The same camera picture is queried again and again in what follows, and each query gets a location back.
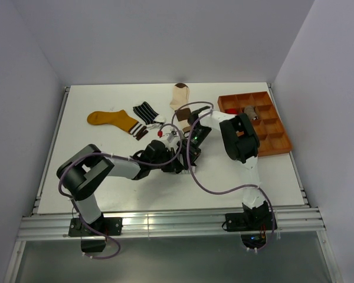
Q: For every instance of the aluminium frame rail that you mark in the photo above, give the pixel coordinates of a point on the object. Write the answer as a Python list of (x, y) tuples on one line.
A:
[(167, 223)]

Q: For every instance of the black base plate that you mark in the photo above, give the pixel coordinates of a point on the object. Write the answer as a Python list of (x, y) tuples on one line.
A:
[(111, 226), (236, 222)]

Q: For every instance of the mustard yellow sock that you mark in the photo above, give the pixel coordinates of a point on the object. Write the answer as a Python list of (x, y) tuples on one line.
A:
[(119, 119)]

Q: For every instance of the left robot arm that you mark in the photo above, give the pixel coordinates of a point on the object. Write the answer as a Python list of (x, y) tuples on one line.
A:
[(83, 173)]

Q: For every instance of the grey rolled sock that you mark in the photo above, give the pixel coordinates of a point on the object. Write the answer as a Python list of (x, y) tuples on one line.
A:
[(250, 111)]

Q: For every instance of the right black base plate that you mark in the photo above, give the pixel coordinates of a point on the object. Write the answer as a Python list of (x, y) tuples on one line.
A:
[(236, 222)]

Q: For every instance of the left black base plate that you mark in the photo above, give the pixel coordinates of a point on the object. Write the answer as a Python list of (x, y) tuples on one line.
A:
[(111, 226)]

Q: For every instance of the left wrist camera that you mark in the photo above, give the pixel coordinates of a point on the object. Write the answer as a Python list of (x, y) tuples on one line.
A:
[(167, 137)]

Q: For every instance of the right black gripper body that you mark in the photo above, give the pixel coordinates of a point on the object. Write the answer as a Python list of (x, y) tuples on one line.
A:
[(196, 139)]

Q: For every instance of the cream brown sock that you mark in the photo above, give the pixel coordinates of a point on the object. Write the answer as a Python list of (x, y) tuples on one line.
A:
[(180, 97)]

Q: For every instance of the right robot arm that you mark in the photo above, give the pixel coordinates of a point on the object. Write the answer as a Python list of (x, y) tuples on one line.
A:
[(241, 144)]

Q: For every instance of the wooden compartment tray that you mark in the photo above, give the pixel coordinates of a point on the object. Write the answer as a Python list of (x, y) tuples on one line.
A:
[(269, 128)]

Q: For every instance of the red rolled sock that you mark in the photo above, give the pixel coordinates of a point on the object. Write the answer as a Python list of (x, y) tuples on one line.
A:
[(231, 111)]

